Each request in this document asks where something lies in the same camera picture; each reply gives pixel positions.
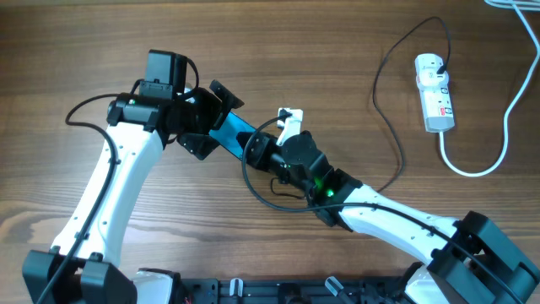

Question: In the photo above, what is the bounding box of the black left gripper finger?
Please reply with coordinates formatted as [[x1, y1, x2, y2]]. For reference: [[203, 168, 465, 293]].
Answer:
[[209, 79, 245, 130], [176, 133, 219, 160]]

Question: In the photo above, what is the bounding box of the blue Galaxy smartphone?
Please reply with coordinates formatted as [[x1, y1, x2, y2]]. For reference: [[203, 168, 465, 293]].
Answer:
[[209, 112, 255, 160]]

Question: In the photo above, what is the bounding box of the black USB charging cable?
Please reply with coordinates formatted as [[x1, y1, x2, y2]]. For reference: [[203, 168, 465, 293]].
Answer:
[[269, 15, 452, 200]]

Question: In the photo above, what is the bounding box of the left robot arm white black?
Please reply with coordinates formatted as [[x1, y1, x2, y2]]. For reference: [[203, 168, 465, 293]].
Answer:
[[22, 50, 242, 303]]

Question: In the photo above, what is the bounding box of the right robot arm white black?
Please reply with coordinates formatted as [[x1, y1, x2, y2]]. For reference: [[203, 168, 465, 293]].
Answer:
[[236, 131, 539, 303]]

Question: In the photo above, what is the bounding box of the white USB charger plug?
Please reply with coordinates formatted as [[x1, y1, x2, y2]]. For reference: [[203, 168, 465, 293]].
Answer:
[[416, 68, 449, 90]]

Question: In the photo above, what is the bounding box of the white power strip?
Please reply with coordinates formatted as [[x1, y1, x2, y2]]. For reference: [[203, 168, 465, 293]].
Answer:
[[414, 53, 455, 133]]

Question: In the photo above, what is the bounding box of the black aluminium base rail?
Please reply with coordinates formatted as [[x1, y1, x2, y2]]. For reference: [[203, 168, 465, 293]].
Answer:
[[172, 276, 412, 304]]

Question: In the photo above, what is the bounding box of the white power strip cord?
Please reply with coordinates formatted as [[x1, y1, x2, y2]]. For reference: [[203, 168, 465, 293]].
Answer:
[[438, 0, 540, 178]]

